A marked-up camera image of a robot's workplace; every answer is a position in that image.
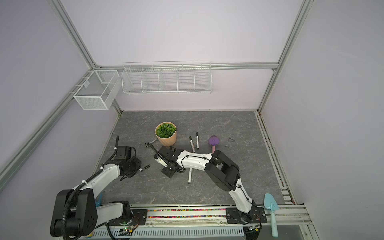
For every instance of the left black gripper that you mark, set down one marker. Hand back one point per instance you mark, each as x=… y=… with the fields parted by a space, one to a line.
x=138 y=164

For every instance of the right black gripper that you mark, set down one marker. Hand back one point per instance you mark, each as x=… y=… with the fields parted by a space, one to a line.
x=168 y=173

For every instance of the white marker pen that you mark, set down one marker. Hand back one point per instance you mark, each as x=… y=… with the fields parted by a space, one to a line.
x=197 y=141
x=190 y=176
x=192 y=144

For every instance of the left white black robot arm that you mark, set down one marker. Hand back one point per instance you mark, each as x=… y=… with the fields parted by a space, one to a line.
x=76 y=213

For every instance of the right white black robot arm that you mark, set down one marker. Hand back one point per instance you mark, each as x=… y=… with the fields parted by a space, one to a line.
x=224 y=173

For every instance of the potted green plant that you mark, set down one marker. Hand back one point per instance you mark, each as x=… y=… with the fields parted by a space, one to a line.
x=166 y=133

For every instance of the silver wrench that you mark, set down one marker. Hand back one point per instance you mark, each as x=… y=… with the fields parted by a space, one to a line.
x=147 y=144

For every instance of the white mesh box basket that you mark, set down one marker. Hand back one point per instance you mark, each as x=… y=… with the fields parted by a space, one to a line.
x=99 y=90

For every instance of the teal garden trowel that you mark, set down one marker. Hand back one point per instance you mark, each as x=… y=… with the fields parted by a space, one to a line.
x=271 y=204

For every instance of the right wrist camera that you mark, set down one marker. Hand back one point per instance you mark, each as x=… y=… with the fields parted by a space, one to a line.
x=160 y=160

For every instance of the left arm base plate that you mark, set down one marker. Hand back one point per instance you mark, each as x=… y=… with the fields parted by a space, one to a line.
x=138 y=217

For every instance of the white perforated cable tray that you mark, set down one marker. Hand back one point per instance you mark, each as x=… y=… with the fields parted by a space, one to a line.
x=177 y=233

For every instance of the white wire shelf basket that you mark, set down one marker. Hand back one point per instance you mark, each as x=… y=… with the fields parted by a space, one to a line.
x=167 y=77

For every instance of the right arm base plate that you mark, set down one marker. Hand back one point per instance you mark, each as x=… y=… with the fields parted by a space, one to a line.
x=255 y=216

